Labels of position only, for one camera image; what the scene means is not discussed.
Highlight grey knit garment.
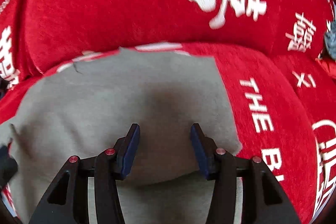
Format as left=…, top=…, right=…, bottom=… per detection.
left=1, top=49, right=242, bottom=223

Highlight red bedspread white lettering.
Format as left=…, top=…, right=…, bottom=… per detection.
left=0, top=0, right=336, bottom=224

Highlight red pillow white characters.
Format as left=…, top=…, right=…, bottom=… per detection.
left=18, top=0, right=333, bottom=75

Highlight grey patterned cloth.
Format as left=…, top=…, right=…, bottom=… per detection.
left=324, top=28, right=336, bottom=61

